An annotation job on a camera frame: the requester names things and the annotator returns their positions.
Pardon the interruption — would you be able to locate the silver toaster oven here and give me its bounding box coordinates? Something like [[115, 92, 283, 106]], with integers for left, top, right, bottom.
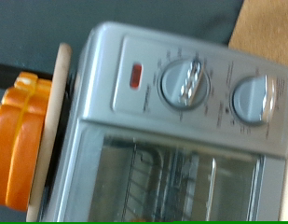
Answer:
[[37, 21, 288, 223]]

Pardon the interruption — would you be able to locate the wire oven rack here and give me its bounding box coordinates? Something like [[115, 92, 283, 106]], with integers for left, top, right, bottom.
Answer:
[[118, 139, 219, 223]]

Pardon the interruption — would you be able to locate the glass oven door with handle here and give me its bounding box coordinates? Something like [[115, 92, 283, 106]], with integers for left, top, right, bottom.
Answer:
[[40, 119, 288, 223]]

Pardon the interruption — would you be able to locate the round wooden plate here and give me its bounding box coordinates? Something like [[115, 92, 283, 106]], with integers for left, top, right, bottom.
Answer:
[[25, 42, 74, 223]]

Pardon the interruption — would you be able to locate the dark grey backdrop curtain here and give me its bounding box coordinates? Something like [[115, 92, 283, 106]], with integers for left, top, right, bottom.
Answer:
[[0, 0, 245, 76]]

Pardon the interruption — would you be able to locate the silver oven knob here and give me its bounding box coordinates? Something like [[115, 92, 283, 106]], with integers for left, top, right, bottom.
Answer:
[[158, 58, 211, 110], [231, 74, 277, 126]]

